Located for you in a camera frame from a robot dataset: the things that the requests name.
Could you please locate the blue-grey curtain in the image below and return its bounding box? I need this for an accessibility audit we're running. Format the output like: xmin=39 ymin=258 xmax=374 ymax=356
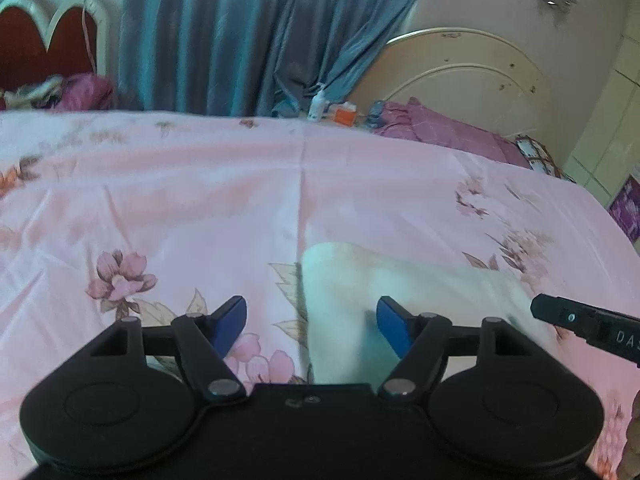
xmin=117 ymin=0 xmax=443 ymax=118

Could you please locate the cream arched headboard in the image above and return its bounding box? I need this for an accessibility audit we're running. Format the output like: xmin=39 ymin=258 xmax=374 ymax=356
xmin=347 ymin=27 xmax=558 ymax=143

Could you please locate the red heart-shaped headboard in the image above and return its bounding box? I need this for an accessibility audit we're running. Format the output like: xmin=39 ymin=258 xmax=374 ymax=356
xmin=0 ymin=0 xmax=113 ymax=111

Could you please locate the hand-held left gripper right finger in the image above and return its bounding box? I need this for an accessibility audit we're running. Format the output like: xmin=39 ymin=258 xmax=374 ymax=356
xmin=376 ymin=295 xmax=540 ymax=404

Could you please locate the person's right hand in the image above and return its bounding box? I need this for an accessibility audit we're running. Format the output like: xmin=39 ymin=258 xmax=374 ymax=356
xmin=616 ymin=400 xmax=640 ymax=480

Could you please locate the pink floral bedsheet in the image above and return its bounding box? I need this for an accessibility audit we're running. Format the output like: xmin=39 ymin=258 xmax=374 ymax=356
xmin=0 ymin=109 xmax=640 ymax=480

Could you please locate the purple blanket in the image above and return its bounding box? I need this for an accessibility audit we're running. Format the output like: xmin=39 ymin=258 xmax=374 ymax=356
xmin=372 ymin=97 xmax=531 ymax=168

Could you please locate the cream wardrobe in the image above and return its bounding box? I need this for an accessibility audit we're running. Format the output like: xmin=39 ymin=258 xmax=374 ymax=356
xmin=562 ymin=35 xmax=640 ymax=211

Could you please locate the orange box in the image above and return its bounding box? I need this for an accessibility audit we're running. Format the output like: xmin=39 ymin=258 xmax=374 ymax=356
xmin=331 ymin=102 xmax=358 ymax=127

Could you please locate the white plastic bottle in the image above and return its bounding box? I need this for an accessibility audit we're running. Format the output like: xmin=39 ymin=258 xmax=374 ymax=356
xmin=308 ymin=83 xmax=328 ymax=122

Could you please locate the white knit sweater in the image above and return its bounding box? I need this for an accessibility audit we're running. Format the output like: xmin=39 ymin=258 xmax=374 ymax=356
xmin=301 ymin=241 xmax=556 ymax=386

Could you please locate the checkered pillow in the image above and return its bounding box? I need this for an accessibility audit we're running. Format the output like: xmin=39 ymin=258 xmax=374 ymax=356
xmin=515 ymin=134 xmax=576 ymax=181

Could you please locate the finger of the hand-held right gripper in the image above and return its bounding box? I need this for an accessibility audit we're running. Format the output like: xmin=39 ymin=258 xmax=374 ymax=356
xmin=530 ymin=292 xmax=640 ymax=367

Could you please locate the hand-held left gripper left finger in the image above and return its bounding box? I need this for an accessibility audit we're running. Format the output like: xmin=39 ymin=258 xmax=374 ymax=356
xmin=90 ymin=295 xmax=248 ymax=404

